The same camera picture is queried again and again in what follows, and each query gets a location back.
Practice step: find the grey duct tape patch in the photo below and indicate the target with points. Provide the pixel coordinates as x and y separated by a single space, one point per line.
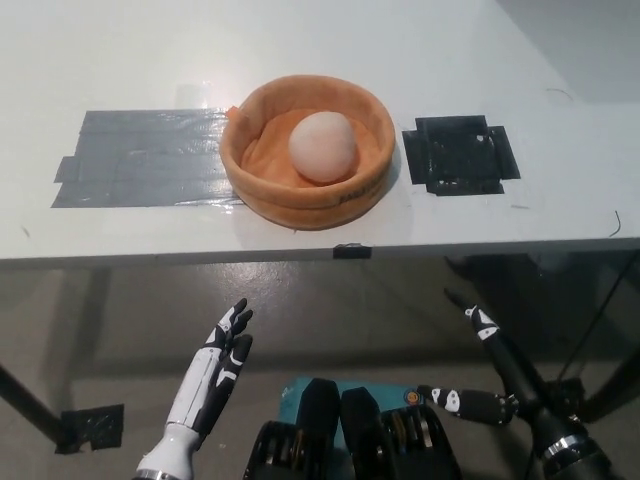
140 160

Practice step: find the pale pink plush dumpling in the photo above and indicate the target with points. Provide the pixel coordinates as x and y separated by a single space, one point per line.
322 145

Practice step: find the small black tape strip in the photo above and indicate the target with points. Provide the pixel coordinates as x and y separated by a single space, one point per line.
352 251

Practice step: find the black metal table leg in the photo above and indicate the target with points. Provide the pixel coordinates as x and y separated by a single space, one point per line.
30 402
617 377

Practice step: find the black tape square patch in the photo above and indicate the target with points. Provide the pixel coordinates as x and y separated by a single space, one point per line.
460 155

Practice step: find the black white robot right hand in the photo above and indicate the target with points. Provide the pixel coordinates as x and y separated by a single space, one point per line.
515 370

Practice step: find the black floor tape patch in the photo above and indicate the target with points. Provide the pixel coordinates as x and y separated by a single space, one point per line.
90 427

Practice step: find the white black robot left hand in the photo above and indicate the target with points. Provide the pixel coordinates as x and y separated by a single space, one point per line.
210 375

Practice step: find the orange soft round basket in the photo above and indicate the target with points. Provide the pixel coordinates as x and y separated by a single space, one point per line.
260 165

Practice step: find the black teal robot torso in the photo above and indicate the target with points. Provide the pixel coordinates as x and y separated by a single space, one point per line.
360 440

